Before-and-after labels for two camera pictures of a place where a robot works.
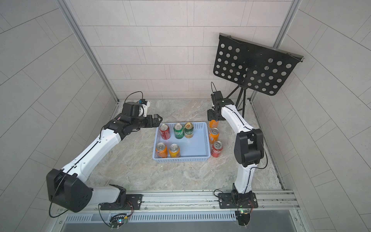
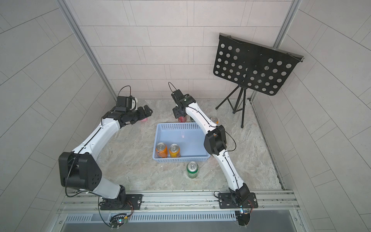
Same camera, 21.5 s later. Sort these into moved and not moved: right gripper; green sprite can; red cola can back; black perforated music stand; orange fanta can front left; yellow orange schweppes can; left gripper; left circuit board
Moved: green sprite can; red cola can back; left gripper; right gripper
Not moved: left circuit board; orange fanta can front left; yellow orange schweppes can; black perforated music stand
